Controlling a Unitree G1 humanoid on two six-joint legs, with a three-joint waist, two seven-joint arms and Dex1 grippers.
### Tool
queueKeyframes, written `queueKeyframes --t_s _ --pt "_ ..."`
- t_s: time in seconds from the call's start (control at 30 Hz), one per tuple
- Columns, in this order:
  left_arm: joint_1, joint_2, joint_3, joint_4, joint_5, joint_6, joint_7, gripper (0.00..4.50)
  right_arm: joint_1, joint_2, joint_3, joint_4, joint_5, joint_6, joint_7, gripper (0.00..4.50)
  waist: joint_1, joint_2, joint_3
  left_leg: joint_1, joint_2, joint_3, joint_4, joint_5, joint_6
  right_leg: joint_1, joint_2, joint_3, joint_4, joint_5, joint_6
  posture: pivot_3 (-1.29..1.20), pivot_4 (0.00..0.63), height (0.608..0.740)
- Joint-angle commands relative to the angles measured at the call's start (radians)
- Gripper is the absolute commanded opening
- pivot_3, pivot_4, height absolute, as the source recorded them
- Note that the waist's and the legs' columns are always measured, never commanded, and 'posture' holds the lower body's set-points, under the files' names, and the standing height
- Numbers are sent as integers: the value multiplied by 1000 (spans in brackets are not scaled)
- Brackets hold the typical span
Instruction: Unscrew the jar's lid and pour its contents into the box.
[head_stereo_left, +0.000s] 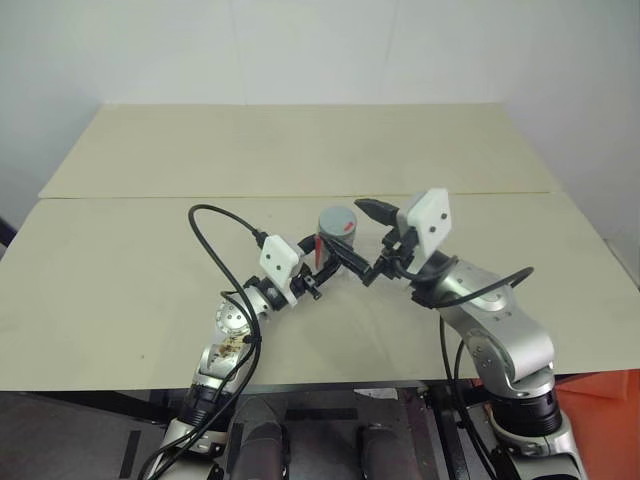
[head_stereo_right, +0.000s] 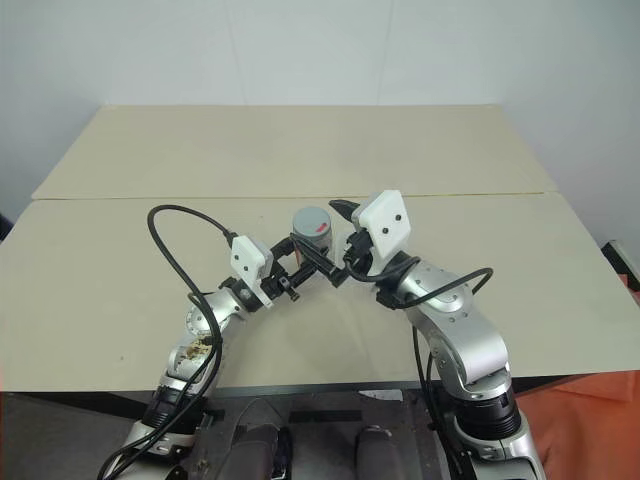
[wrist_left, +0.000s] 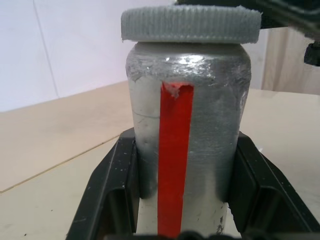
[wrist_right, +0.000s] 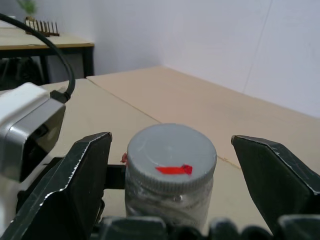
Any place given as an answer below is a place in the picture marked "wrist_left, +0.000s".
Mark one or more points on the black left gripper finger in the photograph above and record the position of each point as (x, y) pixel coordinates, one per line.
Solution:
(265, 190)
(107, 185)
(287, 12)

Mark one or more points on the grey ribbed jar lid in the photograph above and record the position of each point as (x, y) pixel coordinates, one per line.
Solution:
(190, 23)

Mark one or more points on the grey jar with red stripe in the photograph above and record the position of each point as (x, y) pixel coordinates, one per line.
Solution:
(200, 112)

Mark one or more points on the light wooden cabinet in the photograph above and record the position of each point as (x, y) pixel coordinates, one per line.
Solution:
(290, 60)

